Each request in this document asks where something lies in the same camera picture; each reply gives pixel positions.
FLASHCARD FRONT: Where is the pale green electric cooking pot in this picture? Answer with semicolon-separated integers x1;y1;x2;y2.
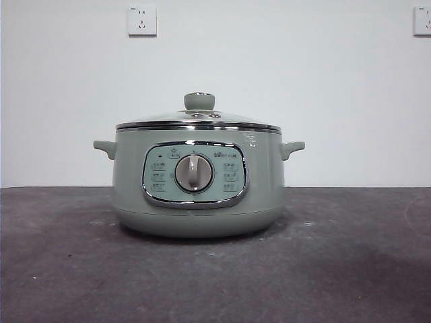
93;129;306;240

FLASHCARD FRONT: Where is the glass lid with green knob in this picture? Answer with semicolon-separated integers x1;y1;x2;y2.
116;92;281;133

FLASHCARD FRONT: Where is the white wall socket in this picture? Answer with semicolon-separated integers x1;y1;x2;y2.
127;5;158;37
413;5;431;37

